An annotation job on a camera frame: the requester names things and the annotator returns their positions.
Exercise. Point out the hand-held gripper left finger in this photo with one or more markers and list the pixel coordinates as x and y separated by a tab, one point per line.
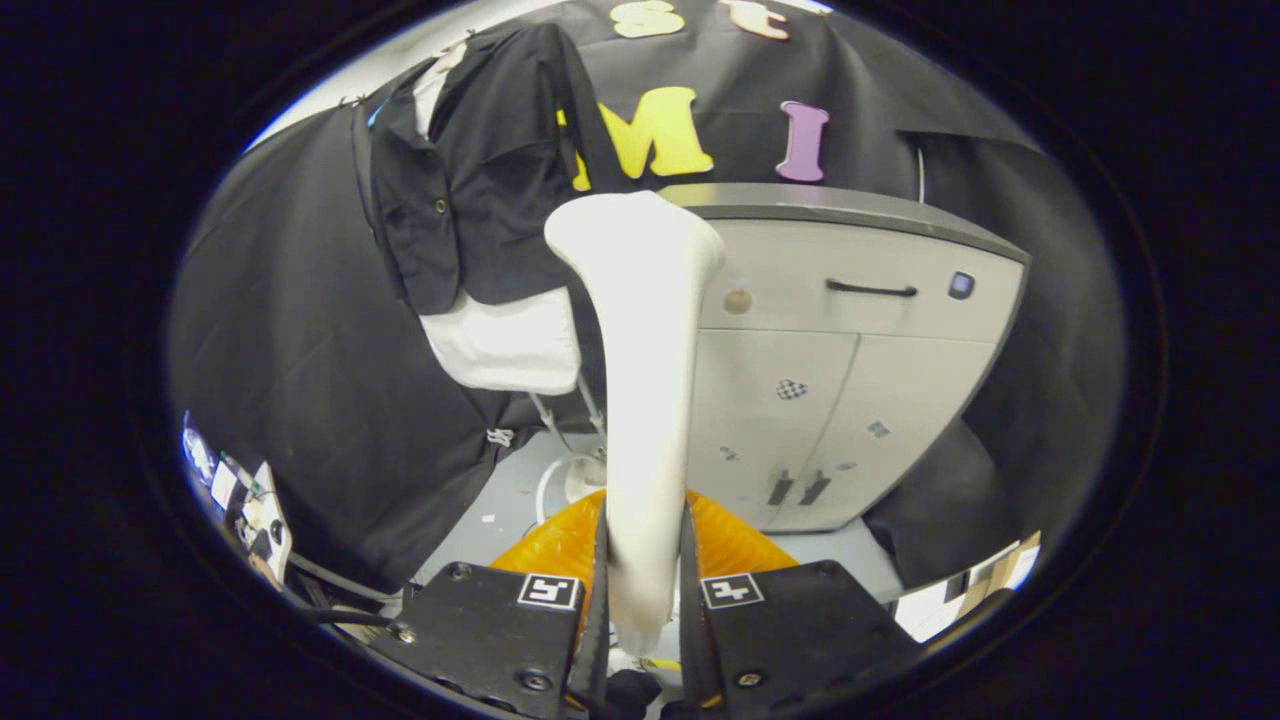
480	630

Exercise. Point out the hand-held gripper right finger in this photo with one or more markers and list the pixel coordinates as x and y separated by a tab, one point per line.
800	630

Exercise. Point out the white shirt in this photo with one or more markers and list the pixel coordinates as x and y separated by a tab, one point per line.
510	345

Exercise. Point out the white garment steamer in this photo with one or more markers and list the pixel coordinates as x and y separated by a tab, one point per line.
645	350

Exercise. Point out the black suit jacket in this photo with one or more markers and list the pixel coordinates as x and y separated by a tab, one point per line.
480	200

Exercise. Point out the white garment stand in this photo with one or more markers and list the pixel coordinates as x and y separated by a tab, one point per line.
585	480

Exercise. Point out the white side table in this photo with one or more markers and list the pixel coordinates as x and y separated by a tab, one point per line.
265	510

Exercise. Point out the grey cabinet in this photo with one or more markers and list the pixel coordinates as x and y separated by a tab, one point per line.
900	400

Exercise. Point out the black backdrop cloth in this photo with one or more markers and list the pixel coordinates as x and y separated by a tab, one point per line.
300	350

